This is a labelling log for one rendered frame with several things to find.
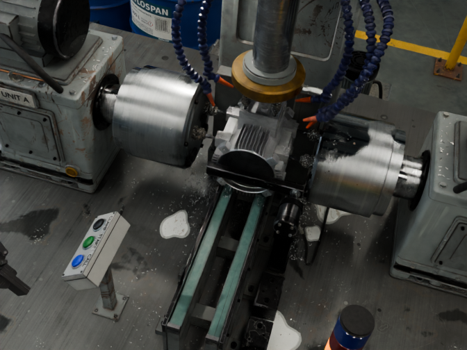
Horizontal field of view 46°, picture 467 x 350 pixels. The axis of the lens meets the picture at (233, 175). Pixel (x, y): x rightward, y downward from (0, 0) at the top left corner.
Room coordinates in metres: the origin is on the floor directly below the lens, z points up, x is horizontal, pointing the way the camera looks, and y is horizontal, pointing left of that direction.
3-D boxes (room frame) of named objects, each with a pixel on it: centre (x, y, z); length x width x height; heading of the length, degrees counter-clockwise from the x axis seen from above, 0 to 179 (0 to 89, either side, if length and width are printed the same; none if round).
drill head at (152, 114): (1.11, 0.25, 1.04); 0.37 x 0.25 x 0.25; 78
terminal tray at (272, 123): (1.09, -0.06, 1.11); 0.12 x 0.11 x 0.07; 168
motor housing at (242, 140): (1.05, -0.05, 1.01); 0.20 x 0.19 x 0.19; 168
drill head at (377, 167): (0.99, -0.33, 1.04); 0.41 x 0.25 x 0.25; 78
